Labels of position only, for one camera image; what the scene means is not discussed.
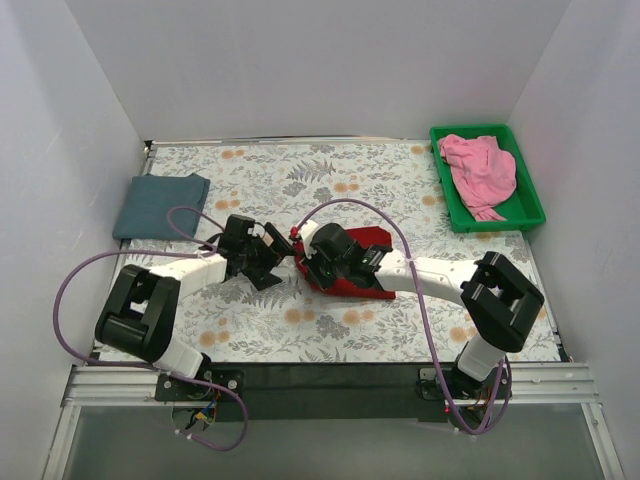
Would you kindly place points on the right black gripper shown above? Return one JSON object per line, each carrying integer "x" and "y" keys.
{"x": 310, "y": 265}

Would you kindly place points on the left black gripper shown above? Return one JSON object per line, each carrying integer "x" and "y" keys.
{"x": 270, "y": 255}

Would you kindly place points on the red t-shirt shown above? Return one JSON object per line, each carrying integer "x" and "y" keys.
{"x": 366, "y": 236}

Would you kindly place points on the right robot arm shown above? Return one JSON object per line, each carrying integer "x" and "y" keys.
{"x": 502, "y": 302}

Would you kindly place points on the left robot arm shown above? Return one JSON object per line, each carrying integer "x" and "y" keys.
{"x": 139, "y": 314}

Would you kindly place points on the floral patterned table mat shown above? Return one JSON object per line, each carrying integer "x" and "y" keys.
{"x": 394, "y": 186}

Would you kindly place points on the folded blue-grey t-shirt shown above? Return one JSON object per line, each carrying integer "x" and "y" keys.
{"x": 148, "y": 201}

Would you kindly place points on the pink t-shirt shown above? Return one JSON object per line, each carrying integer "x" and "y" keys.
{"x": 483, "y": 174}

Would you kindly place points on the green plastic bin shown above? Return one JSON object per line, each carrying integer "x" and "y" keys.
{"x": 522, "y": 210}

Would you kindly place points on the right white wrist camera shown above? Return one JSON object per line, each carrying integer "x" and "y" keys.
{"x": 302, "y": 237}

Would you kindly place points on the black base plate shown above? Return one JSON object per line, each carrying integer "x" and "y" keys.
{"x": 321, "y": 391}

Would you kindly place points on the aluminium frame rail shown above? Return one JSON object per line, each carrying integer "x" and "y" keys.
{"x": 526, "y": 383}

